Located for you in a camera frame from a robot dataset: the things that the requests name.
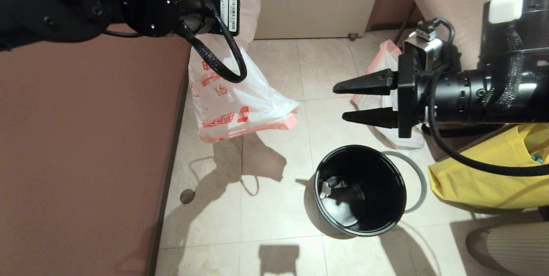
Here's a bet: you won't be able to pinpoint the white plastic bag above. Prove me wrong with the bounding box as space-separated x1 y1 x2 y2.
352 40 425 150

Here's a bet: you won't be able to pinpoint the grey bin ring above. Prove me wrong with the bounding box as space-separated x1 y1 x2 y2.
382 151 428 215

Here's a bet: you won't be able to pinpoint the black trash bin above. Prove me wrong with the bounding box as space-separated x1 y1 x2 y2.
314 145 407 237

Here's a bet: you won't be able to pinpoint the red printed plastic bag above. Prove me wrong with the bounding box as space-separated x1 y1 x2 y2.
189 0 299 143

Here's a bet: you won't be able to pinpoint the yellow bag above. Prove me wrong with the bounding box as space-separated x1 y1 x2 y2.
428 124 549 210

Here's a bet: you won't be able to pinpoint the dark metal table leg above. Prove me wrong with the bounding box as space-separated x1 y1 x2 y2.
394 5 416 45

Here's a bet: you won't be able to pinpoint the white door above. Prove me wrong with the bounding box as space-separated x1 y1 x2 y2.
195 0 387 40

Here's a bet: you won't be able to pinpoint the grey ribbed round object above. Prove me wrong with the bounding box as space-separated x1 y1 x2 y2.
465 221 549 276

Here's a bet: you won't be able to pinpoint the black coiled cable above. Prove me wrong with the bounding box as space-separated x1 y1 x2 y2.
184 13 248 84

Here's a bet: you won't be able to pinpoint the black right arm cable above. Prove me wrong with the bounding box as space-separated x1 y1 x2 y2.
428 65 549 177

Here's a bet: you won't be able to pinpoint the black braided sleeve cable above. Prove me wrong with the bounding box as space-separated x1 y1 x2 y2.
484 22 527 106

